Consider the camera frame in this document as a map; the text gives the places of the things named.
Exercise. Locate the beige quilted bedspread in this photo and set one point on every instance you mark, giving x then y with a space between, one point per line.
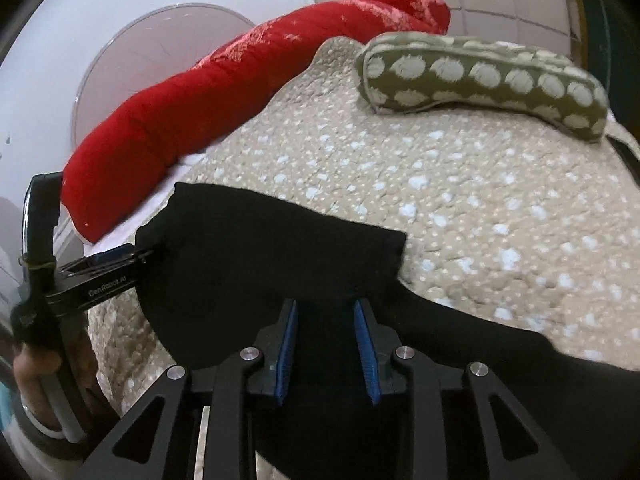
400 180

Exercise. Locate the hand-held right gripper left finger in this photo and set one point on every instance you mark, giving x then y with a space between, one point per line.
287 350

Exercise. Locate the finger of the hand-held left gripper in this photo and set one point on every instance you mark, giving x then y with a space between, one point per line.
117 263

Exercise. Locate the black pants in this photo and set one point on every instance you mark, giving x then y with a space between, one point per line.
260 260

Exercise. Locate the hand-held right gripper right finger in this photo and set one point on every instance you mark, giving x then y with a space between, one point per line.
366 355

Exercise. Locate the red patterned blanket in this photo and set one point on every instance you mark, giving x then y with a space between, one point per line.
260 65

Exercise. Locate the person's left hand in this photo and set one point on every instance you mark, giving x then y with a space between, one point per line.
35 390

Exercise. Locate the dark green curtain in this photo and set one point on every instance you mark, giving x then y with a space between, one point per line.
607 45

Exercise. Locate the olive dotted pillow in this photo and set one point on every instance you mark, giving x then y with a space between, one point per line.
480 77

